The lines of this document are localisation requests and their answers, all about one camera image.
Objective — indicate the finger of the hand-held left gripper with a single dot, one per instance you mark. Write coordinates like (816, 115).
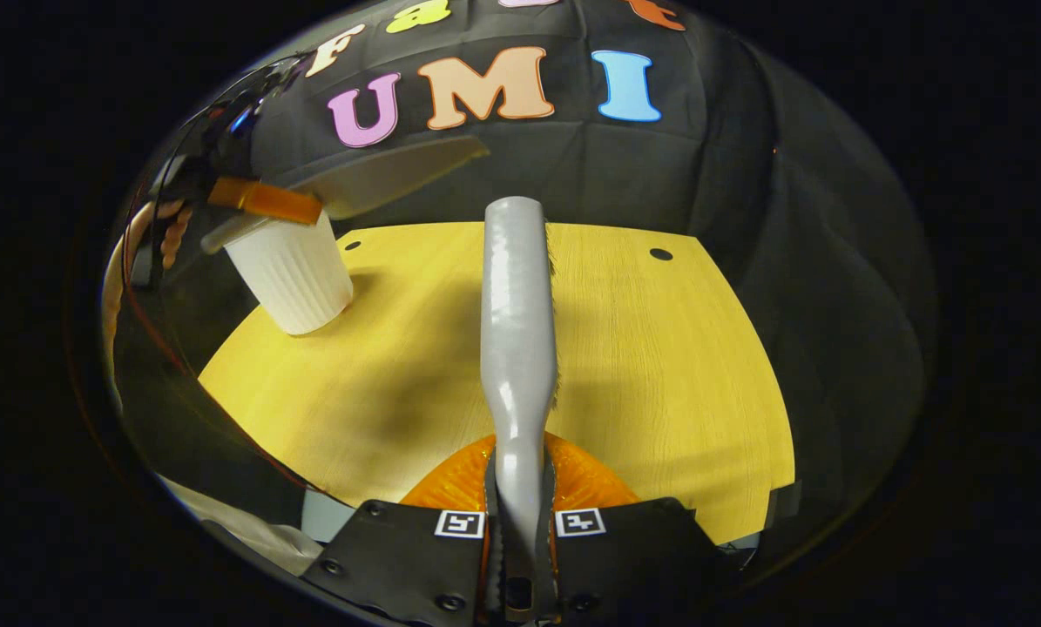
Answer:
(267, 202)

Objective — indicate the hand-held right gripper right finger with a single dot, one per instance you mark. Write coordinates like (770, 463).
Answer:
(642, 557)

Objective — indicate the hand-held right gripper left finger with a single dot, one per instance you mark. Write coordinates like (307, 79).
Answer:
(398, 557)

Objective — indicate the white ribbed garbage bin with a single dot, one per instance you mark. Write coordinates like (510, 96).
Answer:
(294, 279)

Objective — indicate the grey dustpan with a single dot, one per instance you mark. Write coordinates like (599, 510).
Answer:
(381, 178)

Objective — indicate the small grey broom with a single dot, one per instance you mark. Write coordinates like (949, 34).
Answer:
(517, 305)

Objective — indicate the wooden desktop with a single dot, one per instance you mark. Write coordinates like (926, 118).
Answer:
(659, 366)

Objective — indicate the black backdrop cloth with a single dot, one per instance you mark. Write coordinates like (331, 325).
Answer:
(616, 174)

